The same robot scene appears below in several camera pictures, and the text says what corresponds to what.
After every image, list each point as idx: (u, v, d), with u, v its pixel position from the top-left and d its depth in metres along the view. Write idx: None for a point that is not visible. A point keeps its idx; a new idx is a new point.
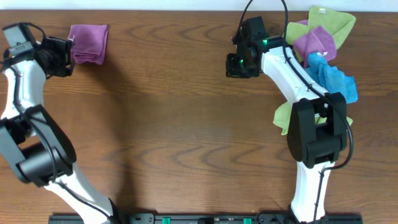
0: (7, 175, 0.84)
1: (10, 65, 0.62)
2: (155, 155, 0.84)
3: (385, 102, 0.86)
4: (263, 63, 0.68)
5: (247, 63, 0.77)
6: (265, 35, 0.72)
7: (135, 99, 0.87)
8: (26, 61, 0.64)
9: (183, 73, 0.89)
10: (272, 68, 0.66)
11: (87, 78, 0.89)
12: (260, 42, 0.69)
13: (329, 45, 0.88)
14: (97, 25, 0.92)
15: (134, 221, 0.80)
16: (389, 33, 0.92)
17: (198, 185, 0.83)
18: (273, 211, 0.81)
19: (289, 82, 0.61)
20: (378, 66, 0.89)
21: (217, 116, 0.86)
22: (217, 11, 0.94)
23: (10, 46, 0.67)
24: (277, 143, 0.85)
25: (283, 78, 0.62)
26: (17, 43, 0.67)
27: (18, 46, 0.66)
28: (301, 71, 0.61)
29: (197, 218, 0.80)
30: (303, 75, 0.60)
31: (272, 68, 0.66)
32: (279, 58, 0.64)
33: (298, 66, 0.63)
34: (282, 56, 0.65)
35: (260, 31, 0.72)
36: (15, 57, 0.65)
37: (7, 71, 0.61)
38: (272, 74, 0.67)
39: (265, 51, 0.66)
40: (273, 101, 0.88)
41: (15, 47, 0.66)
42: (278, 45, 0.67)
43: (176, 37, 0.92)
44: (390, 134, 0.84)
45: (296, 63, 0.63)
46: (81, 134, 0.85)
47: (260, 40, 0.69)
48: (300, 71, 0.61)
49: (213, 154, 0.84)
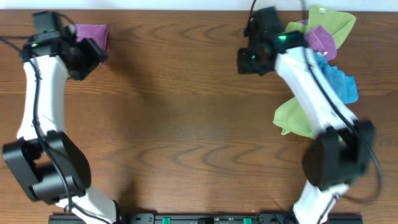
0: (8, 174, 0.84)
1: (32, 58, 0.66)
2: (155, 155, 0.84)
3: (386, 102, 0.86)
4: (278, 63, 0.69)
5: (259, 60, 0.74)
6: (279, 28, 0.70)
7: (136, 99, 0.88)
8: (50, 55, 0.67)
9: (183, 73, 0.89)
10: (289, 74, 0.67)
11: (88, 78, 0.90)
12: (276, 37, 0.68)
13: (329, 44, 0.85)
14: (96, 25, 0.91)
15: (134, 221, 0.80)
16: (390, 32, 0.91)
17: (197, 184, 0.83)
18: (273, 211, 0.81)
19: (310, 98, 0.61)
20: (378, 66, 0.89)
21: (217, 116, 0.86)
22: (218, 10, 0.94)
23: (38, 33, 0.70)
24: (278, 143, 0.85)
25: (303, 89, 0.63)
26: (44, 32, 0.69)
27: (45, 35, 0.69)
28: (323, 86, 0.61)
29: (197, 218, 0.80)
30: (324, 91, 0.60)
31: (290, 73, 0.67)
32: (301, 66, 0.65)
33: (319, 75, 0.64)
34: (304, 64, 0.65)
35: (273, 25, 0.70)
36: (38, 45, 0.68)
37: (29, 68, 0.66)
38: (289, 79, 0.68)
39: (282, 52, 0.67)
40: (273, 100, 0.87)
41: (41, 35, 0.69)
42: (295, 46, 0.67)
43: (176, 37, 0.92)
44: (391, 134, 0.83)
45: (318, 72, 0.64)
46: (82, 134, 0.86)
47: (275, 37, 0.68)
48: (322, 86, 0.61)
49: (212, 154, 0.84)
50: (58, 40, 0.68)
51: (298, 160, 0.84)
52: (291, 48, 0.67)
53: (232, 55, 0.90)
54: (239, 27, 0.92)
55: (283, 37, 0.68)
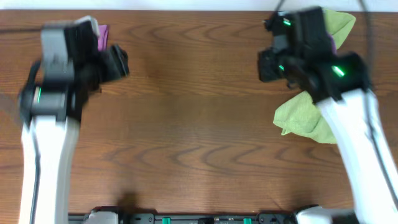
0: (9, 175, 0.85)
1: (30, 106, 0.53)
2: (155, 155, 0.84)
3: (385, 102, 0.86)
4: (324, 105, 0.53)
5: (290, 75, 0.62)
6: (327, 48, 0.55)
7: (136, 99, 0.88)
8: (56, 102, 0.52)
9: (183, 73, 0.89)
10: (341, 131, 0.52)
11: None
12: (328, 68, 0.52)
13: None
14: (98, 25, 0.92)
15: (134, 220, 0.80)
16: (392, 31, 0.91)
17: (197, 185, 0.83)
18: (273, 211, 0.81)
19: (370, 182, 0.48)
20: (378, 66, 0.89)
21: (217, 116, 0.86)
22: (218, 10, 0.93)
23: (46, 60, 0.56)
24: (278, 143, 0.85)
25: (362, 162, 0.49)
26: (55, 60, 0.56)
27: (55, 65, 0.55)
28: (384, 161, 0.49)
29: (197, 218, 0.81)
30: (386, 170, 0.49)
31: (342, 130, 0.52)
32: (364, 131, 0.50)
33: (382, 144, 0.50)
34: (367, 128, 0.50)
35: (319, 36, 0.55)
36: (46, 79, 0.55)
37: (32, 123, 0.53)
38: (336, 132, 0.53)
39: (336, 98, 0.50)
40: (273, 100, 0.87)
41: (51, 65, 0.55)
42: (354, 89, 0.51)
43: (176, 37, 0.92)
44: (390, 135, 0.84)
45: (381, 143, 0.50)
46: (82, 134, 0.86)
47: (326, 67, 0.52)
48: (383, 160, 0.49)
49: (212, 154, 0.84)
50: (71, 78, 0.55)
51: (298, 160, 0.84)
52: (347, 93, 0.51)
53: (232, 55, 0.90)
54: (239, 27, 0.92)
55: (340, 66, 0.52)
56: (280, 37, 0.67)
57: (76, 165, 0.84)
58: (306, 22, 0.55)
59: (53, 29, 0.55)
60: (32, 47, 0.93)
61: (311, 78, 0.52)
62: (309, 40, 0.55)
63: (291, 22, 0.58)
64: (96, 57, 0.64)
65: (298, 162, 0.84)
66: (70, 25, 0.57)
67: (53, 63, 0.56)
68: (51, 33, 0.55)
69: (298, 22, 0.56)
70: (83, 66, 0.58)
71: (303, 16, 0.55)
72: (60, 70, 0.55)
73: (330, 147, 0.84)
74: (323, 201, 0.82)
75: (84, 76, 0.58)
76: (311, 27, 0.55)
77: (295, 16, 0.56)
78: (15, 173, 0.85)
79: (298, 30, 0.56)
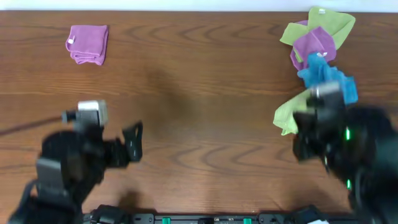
0: (8, 174, 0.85)
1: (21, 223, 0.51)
2: (155, 155, 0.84)
3: (384, 103, 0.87)
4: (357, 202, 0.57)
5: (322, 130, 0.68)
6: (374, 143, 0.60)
7: (136, 99, 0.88)
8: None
9: (183, 73, 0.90)
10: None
11: (87, 78, 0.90)
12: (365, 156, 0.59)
13: (329, 45, 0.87)
14: (98, 25, 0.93)
15: (134, 221, 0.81)
16: (390, 32, 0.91)
17: (198, 185, 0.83)
18: (273, 211, 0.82)
19: None
20: (378, 67, 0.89)
21: (217, 116, 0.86)
22: (218, 10, 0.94)
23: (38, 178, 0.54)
24: (278, 143, 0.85)
25: None
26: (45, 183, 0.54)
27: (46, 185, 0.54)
28: None
29: (197, 218, 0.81)
30: None
31: None
32: None
33: None
34: None
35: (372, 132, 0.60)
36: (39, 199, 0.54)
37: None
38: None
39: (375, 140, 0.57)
40: (273, 100, 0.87)
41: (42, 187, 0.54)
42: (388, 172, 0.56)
43: (176, 37, 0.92)
44: None
45: None
46: None
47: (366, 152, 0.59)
48: None
49: (212, 154, 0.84)
50: (67, 196, 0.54)
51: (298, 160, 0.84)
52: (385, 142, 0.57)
53: (232, 55, 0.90)
54: (238, 27, 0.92)
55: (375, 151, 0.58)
56: (324, 122, 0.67)
57: None
58: (376, 148, 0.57)
59: (50, 158, 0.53)
60: (32, 47, 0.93)
61: (368, 213, 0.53)
62: (370, 158, 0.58)
63: (356, 135, 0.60)
64: (95, 147, 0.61)
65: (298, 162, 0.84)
66: (53, 161, 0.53)
67: (48, 186, 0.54)
68: (47, 167, 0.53)
69: (366, 133, 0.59)
70: (78, 163, 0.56)
71: (373, 136, 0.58)
72: (55, 198, 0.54)
73: None
74: (323, 201, 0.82)
75: (80, 173, 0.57)
76: (381, 155, 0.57)
77: (363, 131, 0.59)
78: (15, 173, 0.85)
79: (368, 154, 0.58)
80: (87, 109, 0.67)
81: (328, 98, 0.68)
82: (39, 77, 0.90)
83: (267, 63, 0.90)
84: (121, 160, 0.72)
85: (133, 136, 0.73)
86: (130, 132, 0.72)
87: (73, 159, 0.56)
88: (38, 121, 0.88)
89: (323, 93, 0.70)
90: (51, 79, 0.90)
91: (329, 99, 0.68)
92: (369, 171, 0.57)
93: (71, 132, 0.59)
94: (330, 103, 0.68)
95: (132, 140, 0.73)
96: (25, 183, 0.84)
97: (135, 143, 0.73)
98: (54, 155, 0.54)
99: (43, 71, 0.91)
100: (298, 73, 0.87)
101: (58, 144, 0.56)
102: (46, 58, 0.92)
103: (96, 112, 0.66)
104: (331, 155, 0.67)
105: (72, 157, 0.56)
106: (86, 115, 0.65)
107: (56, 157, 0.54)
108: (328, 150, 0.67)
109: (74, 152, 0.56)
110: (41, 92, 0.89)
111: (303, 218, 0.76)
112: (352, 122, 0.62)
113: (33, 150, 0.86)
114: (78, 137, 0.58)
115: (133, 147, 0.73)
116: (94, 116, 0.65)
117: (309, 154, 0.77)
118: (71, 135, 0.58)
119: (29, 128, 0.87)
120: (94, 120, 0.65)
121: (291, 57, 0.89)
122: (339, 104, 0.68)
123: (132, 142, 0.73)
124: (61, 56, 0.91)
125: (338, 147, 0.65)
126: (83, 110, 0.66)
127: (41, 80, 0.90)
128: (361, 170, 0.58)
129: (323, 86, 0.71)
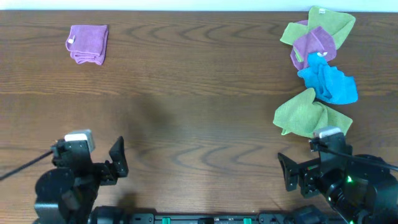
0: (7, 175, 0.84)
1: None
2: (155, 155, 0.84)
3: (384, 102, 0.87)
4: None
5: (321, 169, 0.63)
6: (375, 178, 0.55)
7: (136, 99, 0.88)
8: None
9: (183, 73, 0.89)
10: None
11: (87, 78, 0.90)
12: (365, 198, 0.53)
13: (329, 45, 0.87)
14: (97, 25, 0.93)
15: (134, 221, 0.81)
16: (390, 32, 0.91)
17: (198, 185, 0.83)
18: (273, 211, 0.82)
19: None
20: (378, 66, 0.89)
21: (217, 116, 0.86)
22: (218, 10, 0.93)
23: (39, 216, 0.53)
24: (278, 143, 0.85)
25: None
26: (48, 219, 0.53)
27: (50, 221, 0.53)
28: None
29: (197, 218, 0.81)
30: None
31: None
32: None
33: None
34: None
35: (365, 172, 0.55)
36: None
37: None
38: None
39: None
40: (273, 100, 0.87)
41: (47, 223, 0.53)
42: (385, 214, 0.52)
43: (176, 37, 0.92)
44: (390, 134, 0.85)
45: None
46: None
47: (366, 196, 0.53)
48: None
49: (213, 154, 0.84)
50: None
51: (298, 160, 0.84)
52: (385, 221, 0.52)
53: (232, 55, 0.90)
54: (238, 27, 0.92)
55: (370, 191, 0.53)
56: (327, 162, 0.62)
57: None
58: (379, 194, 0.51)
59: (47, 200, 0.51)
60: (32, 47, 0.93)
61: None
62: (372, 201, 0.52)
63: (356, 181, 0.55)
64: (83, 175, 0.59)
65: (298, 161, 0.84)
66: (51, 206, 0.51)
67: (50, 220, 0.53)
68: (46, 208, 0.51)
69: (367, 181, 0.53)
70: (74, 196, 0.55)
71: (372, 183, 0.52)
72: None
73: None
74: (324, 201, 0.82)
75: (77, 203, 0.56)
76: (381, 201, 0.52)
77: (364, 178, 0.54)
78: (14, 173, 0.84)
79: (368, 198, 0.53)
80: (76, 140, 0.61)
81: (329, 140, 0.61)
82: (38, 77, 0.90)
83: (267, 63, 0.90)
84: (110, 177, 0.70)
85: (120, 156, 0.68)
86: (117, 154, 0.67)
87: (67, 197, 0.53)
88: (38, 121, 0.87)
89: (325, 137, 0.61)
90: (50, 79, 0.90)
91: (331, 144, 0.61)
92: (370, 214, 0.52)
93: (58, 170, 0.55)
94: (332, 149, 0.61)
95: (120, 160, 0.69)
96: (24, 183, 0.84)
97: (123, 161, 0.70)
98: (48, 196, 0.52)
99: (41, 71, 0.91)
100: (298, 73, 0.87)
101: (49, 184, 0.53)
102: (46, 57, 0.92)
103: (86, 144, 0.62)
104: (333, 195, 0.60)
105: (66, 194, 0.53)
106: (75, 147, 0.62)
107: (50, 198, 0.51)
108: (332, 188, 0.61)
109: (67, 190, 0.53)
110: (41, 92, 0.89)
111: (303, 218, 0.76)
112: (356, 167, 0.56)
113: (33, 150, 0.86)
114: (66, 175, 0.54)
115: (120, 166, 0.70)
116: (84, 147, 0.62)
117: (314, 190, 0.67)
118: (59, 174, 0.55)
119: (29, 127, 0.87)
120: (84, 152, 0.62)
121: (291, 56, 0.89)
122: (340, 147, 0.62)
123: (119, 162, 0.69)
124: (61, 56, 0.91)
125: (342, 188, 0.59)
126: (73, 142, 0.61)
127: (41, 79, 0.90)
128: (362, 211, 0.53)
129: (323, 129, 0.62)
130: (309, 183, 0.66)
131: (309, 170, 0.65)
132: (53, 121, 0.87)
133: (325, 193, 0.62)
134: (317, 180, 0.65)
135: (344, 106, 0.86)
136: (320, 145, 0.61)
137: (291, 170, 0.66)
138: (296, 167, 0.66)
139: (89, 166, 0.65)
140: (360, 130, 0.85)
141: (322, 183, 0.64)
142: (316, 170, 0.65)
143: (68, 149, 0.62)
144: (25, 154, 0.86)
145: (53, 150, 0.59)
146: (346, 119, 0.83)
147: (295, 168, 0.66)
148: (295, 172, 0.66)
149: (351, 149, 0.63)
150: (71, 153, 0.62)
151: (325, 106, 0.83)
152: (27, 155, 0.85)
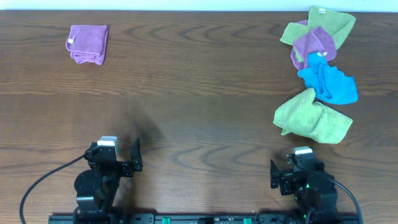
0: (7, 175, 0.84)
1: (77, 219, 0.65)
2: (155, 155, 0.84)
3: (385, 102, 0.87)
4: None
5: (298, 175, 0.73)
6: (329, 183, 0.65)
7: (136, 99, 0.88)
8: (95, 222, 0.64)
9: (183, 73, 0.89)
10: None
11: (87, 78, 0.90)
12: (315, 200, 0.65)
13: (329, 44, 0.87)
14: (97, 25, 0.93)
15: (134, 221, 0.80)
16: (390, 32, 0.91)
17: (198, 185, 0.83)
18: (273, 211, 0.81)
19: None
20: (377, 66, 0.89)
21: (216, 116, 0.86)
22: (217, 10, 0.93)
23: (80, 208, 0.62)
24: (278, 142, 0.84)
25: None
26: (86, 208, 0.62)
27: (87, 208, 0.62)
28: None
29: (197, 218, 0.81)
30: None
31: None
32: None
33: None
34: None
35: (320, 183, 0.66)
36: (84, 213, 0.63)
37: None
38: None
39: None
40: (273, 101, 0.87)
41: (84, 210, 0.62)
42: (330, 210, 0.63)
43: (176, 37, 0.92)
44: (391, 134, 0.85)
45: None
46: (82, 134, 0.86)
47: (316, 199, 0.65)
48: None
49: (212, 154, 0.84)
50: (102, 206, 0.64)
51: (289, 166, 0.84)
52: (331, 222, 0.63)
53: (232, 55, 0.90)
54: (238, 27, 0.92)
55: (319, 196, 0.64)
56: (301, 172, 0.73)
57: (75, 166, 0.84)
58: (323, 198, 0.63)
59: (87, 195, 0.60)
60: (32, 47, 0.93)
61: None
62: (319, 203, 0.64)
63: (311, 188, 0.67)
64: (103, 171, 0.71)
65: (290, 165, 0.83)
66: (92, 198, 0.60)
67: (89, 208, 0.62)
68: (87, 201, 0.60)
69: (317, 188, 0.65)
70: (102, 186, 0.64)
71: (320, 191, 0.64)
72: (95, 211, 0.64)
73: (331, 148, 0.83)
74: None
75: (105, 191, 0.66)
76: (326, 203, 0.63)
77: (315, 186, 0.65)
78: (14, 173, 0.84)
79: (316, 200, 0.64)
80: (106, 145, 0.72)
81: (301, 158, 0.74)
82: (38, 77, 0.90)
83: (267, 63, 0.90)
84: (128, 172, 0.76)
85: (137, 157, 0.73)
86: (135, 155, 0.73)
87: (99, 191, 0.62)
88: (38, 121, 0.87)
89: (298, 154, 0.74)
90: (50, 79, 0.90)
91: (302, 161, 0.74)
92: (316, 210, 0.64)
93: (89, 171, 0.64)
94: (300, 165, 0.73)
95: (137, 160, 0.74)
96: (24, 183, 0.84)
97: (140, 160, 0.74)
98: (84, 191, 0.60)
99: (41, 71, 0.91)
100: (298, 73, 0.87)
101: (83, 182, 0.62)
102: (46, 57, 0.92)
103: (114, 150, 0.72)
104: (300, 195, 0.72)
105: (99, 190, 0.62)
106: (105, 152, 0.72)
107: (88, 193, 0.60)
108: (300, 190, 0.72)
109: (99, 186, 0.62)
110: (41, 92, 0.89)
111: None
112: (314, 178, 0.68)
113: (33, 149, 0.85)
114: (97, 175, 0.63)
115: (137, 163, 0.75)
116: (112, 152, 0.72)
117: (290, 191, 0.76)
118: (90, 173, 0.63)
119: (29, 127, 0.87)
120: (112, 157, 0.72)
121: (291, 56, 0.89)
122: (310, 167, 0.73)
123: (137, 160, 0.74)
124: (61, 56, 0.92)
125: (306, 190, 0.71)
126: (103, 146, 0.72)
127: (41, 79, 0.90)
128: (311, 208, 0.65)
129: (300, 148, 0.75)
130: (285, 185, 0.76)
131: (286, 176, 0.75)
132: (53, 120, 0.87)
133: (295, 193, 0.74)
134: (292, 183, 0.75)
135: (344, 106, 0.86)
136: (293, 160, 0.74)
137: (273, 173, 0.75)
138: (277, 172, 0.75)
139: (113, 163, 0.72)
140: (360, 130, 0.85)
141: (295, 185, 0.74)
142: (291, 177, 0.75)
143: (99, 152, 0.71)
144: (23, 154, 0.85)
145: (89, 153, 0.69)
146: (346, 119, 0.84)
147: (276, 173, 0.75)
148: (276, 175, 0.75)
149: (322, 165, 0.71)
150: (101, 156, 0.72)
151: (324, 106, 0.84)
152: (27, 155, 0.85)
